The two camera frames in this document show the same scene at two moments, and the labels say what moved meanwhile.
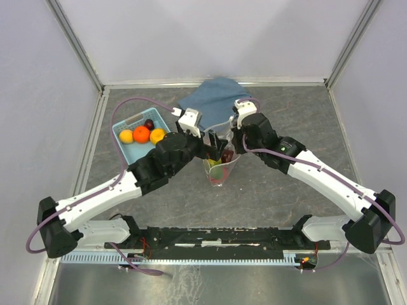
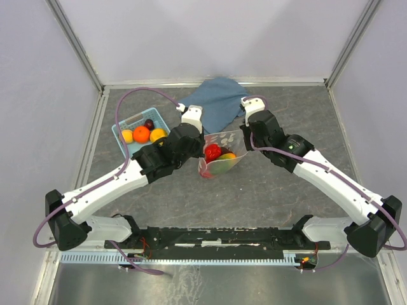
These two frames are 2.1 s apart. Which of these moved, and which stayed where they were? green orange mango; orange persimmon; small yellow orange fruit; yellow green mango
Moved: green orange mango
Stayed: small yellow orange fruit; yellow green mango; orange persimmon
